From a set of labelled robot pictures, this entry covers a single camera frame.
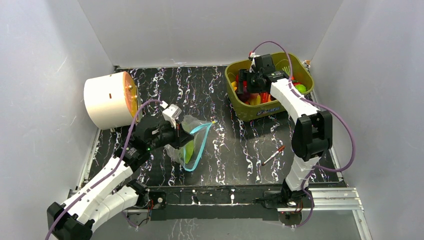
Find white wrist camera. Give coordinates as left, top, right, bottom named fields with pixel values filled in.
left=162, top=104, right=182, bottom=129
left=248, top=51, right=261, bottom=73

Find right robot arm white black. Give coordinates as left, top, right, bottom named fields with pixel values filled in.
left=239, top=52, right=333, bottom=207

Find green toy leaf vegetable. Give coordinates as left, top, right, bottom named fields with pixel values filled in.
left=180, top=140, right=195, bottom=164

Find orange toy carrot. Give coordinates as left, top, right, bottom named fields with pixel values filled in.
left=282, top=66, right=294, bottom=81

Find white cylindrical appliance orange lid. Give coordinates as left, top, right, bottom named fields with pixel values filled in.
left=83, top=71, right=141, bottom=130

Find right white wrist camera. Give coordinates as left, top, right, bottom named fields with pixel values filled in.
left=248, top=51, right=261, bottom=73

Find red white marker pen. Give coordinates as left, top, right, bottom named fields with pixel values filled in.
left=261, top=145, right=286, bottom=166

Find olive green plastic bin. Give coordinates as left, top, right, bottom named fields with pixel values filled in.
left=224, top=53, right=315, bottom=122

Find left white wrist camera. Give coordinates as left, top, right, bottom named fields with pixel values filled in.
left=162, top=104, right=182, bottom=129

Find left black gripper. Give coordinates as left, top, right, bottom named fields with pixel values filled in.
left=147, top=118, right=194, bottom=151

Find lime green toy fruit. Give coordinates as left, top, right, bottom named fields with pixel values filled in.
left=294, top=84, right=307, bottom=94

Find clear zip top bag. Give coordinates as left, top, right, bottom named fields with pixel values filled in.
left=164, top=115, right=216, bottom=172

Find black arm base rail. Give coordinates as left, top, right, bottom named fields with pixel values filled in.
left=149, top=184, right=310, bottom=222

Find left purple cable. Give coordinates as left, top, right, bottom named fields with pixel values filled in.
left=44, top=99, right=168, bottom=240

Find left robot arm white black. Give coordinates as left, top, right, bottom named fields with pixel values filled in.
left=45, top=120, right=197, bottom=240

